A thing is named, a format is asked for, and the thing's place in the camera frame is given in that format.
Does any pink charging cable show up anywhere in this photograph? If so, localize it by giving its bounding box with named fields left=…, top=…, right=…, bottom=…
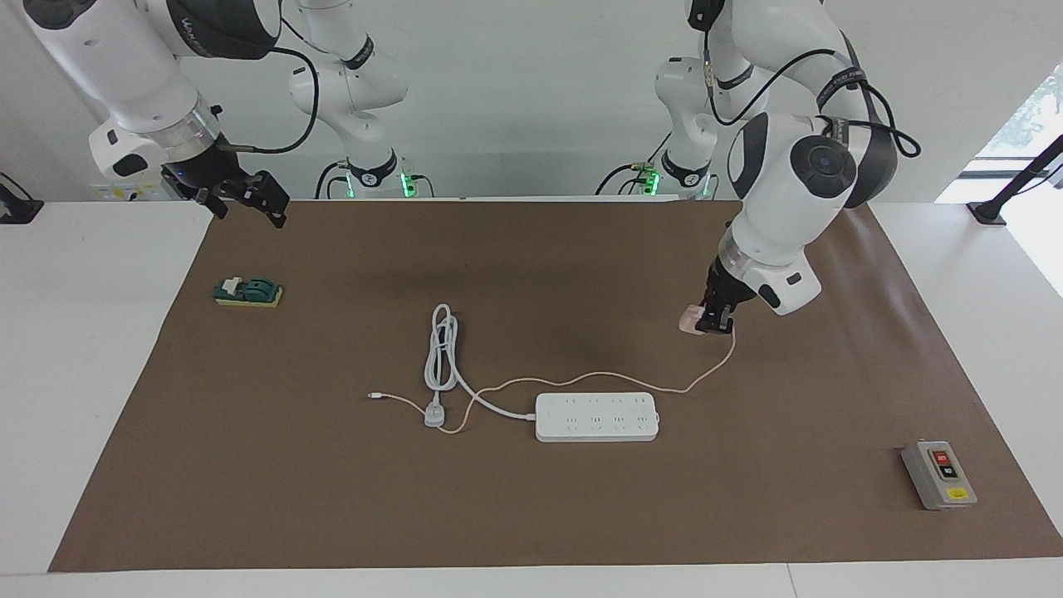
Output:
left=368, top=328, right=737, bottom=434

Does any white power strip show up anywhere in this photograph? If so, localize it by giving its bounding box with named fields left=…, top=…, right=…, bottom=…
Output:
left=534, top=392, right=661, bottom=444

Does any brown table mat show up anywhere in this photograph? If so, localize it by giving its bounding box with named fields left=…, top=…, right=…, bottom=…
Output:
left=48, top=198, right=1063, bottom=574

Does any black right arm base cable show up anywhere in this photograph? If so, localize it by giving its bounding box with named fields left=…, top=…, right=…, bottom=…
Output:
left=314, top=162, right=350, bottom=200

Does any black arm base cable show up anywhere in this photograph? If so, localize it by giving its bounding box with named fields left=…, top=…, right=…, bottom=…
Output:
left=595, top=162, right=657, bottom=197
left=314, top=162, right=350, bottom=200

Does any white wall outlet box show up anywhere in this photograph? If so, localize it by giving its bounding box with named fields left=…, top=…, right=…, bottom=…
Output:
left=90, top=176, right=179, bottom=202

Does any green knife switch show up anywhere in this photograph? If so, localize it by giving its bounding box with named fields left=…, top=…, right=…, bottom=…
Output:
left=213, top=277, right=285, bottom=310

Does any black left arm base cable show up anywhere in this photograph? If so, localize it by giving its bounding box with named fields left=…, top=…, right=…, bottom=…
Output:
left=595, top=162, right=657, bottom=197

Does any black clamp mount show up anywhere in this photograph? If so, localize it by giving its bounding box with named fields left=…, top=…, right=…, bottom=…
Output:
left=0, top=172, right=44, bottom=225

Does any grey on-off switch box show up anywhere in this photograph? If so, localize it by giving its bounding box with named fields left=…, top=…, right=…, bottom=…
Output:
left=900, top=440, right=978, bottom=511

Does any white power cord with plug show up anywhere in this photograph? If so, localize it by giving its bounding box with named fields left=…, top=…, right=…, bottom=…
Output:
left=424, top=303, right=539, bottom=429

